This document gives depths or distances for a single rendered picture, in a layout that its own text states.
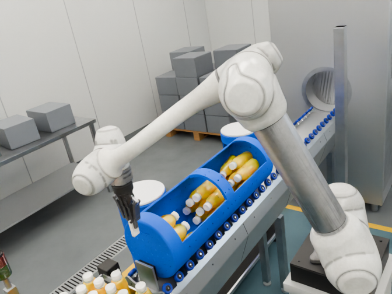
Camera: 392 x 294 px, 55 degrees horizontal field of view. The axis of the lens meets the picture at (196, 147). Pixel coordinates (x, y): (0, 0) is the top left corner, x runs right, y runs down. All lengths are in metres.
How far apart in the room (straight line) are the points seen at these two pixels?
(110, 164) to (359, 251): 0.75
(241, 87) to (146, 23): 5.25
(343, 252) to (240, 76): 0.57
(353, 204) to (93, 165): 0.82
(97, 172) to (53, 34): 3.99
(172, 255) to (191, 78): 3.81
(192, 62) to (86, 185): 4.00
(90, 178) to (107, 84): 4.40
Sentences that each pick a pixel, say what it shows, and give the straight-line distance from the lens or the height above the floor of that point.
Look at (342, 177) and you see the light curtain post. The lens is 2.67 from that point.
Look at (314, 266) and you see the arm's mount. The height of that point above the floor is 1.08.
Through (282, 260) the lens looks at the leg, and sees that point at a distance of 2.69.
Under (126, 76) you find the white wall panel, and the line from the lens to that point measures 5.74.
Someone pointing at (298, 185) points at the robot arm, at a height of 1.52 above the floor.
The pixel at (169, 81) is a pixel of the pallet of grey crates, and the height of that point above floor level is 0.87.
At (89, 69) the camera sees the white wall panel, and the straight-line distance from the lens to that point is 5.32.
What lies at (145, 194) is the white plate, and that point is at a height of 1.04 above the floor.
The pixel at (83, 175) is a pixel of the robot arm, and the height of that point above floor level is 1.60.
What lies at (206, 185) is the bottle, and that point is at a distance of 1.82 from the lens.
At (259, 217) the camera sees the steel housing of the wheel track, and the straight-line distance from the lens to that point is 2.10.
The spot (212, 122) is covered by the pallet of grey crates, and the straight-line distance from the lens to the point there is 5.15.
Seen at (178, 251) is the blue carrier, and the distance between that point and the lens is 1.54.
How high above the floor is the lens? 2.05
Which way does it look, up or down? 23 degrees down
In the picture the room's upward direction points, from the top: 10 degrees counter-clockwise
